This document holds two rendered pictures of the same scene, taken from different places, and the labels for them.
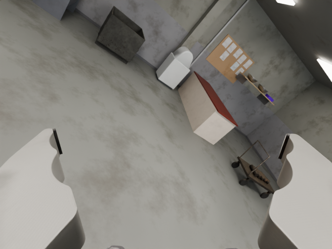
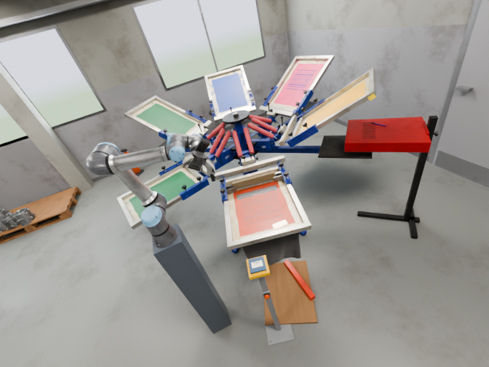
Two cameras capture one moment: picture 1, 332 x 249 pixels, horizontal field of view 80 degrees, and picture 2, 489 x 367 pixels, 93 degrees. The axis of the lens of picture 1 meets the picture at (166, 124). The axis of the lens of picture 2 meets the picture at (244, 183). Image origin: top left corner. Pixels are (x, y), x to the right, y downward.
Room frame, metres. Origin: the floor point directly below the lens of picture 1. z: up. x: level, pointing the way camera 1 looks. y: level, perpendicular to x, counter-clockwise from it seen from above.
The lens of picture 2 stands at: (0.95, 0.44, 2.23)
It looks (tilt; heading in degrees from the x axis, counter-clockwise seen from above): 36 degrees down; 197
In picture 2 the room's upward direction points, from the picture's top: 16 degrees counter-clockwise
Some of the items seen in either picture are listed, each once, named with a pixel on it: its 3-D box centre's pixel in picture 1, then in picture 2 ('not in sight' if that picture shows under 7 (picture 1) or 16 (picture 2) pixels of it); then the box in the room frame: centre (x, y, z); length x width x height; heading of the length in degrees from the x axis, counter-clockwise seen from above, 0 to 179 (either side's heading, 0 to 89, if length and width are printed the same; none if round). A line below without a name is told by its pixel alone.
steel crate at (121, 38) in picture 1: (120, 35); not in sight; (5.22, 2.52, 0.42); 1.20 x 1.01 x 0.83; 30
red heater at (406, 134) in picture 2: not in sight; (383, 134); (-1.10, 1.18, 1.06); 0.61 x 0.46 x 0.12; 75
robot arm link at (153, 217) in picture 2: not in sight; (154, 219); (0.09, -0.43, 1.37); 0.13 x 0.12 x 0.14; 20
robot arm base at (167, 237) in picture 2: not in sight; (162, 232); (0.09, -0.43, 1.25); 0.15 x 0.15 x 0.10
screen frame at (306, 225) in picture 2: not in sight; (259, 201); (-0.44, 0.09, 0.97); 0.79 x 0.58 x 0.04; 15
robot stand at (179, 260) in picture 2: not in sight; (198, 286); (0.09, -0.43, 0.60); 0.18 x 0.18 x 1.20; 30
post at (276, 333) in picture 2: not in sight; (269, 301); (0.14, 0.12, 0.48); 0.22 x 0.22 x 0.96; 15
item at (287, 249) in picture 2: not in sight; (271, 247); (-0.16, 0.16, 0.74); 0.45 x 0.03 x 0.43; 105
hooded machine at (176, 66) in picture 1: (176, 66); not in sight; (6.43, 1.03, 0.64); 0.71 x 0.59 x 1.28; 120
